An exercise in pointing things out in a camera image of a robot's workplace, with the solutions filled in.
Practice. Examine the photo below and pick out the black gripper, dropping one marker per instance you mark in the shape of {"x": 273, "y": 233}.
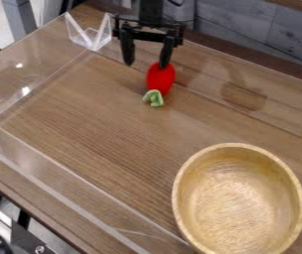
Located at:
{"x": 130, "y": 29}

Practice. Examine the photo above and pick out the red plush strawberry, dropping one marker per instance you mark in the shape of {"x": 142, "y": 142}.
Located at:
{"x": 159, "y": 81}

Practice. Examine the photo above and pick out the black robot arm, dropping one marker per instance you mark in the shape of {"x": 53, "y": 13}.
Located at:
{"x": 150, "y": 13}

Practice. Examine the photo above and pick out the clear acrylic tray walls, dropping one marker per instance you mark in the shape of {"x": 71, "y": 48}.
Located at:
{"x": 90, "y": 156}

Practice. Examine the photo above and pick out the wooden bowl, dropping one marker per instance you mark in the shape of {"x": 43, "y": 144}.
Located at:
{"x": 237, "y": 201}

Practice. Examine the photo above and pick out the grey post top left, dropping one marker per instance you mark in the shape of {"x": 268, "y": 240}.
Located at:
{"x": 20, "y": 16}

